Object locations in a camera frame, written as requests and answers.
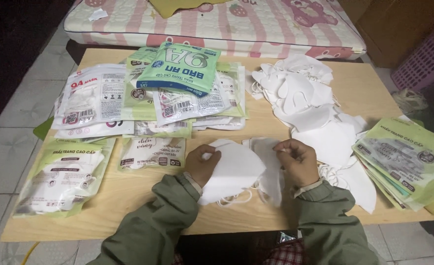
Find person's right hand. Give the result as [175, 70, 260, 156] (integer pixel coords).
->
[273, 139, 321, 189]

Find person's left hand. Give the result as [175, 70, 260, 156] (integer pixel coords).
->
[185, 144, 221, 188]

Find white face mask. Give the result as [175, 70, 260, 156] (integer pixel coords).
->
[198, 138, 267, 207]
[242, 137, 288, 207]

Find small green clear mask packet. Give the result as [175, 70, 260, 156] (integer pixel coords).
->
[118, 136, 186, 172]

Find pile of loose white masks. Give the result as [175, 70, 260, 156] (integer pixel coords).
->
[251, 54, 378, 214]

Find heap of filled mask packets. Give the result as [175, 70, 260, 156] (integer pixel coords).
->
[53, 47, 250, 140]

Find shiny foil wrapper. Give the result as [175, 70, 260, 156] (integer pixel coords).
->
[277, 231, 298, 244]

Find red plaid trousers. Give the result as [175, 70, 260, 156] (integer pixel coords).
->
[172, 238, 310, 265]

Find green blue-edged mask packet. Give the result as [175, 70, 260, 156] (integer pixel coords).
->
[136, 41, 222, 97]

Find stack of empty green packets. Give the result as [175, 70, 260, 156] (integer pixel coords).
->
[352, 117, 434, 212]

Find crumpled clear plastic bag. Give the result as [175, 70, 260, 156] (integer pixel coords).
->
[391, 88, 429, 115]

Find white red-lettered mask packet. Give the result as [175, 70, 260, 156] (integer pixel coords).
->
[51, 64, 130, 130]

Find large green clear mask packet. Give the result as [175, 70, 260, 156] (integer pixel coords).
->
[12, 137, 117, 218]

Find pink striped strawberry mattress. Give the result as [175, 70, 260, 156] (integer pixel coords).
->
[63, 0, 367, 60]

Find yellow cloth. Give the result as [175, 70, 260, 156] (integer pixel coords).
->
[148, 0, 233, 19]

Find brown wooden cabinet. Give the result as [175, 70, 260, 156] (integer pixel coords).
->
[338, 0, 434, 69]

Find pink plastic basket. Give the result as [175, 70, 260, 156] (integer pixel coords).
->
[391, 19, 434, 93]

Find white paper scrap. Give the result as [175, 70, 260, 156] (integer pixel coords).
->
[88, 8, 109, 22]

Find yellow cable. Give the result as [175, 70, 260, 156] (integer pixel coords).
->
[20, 241, 41, 265]

